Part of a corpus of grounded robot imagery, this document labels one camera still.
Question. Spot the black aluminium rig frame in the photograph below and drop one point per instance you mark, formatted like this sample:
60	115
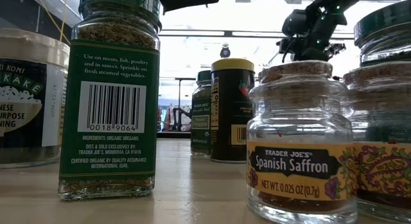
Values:
173	135

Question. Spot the black ceiling camera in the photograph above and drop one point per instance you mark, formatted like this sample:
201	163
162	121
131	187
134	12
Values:
225	52

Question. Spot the green-lid oregano jar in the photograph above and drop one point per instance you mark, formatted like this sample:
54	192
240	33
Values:
200	121
382	28
109	105

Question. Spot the background robot station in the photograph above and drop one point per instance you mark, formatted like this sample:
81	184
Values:
176	118

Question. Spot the beige-lid furikake jar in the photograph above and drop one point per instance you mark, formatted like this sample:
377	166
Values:
25	89

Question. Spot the yellow-lid black spice jar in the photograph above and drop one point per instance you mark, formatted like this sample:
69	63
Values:
229	115

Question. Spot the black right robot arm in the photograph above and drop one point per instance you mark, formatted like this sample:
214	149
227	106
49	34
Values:
334	5

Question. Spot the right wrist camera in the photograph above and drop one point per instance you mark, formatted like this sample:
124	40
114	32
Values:
293	23

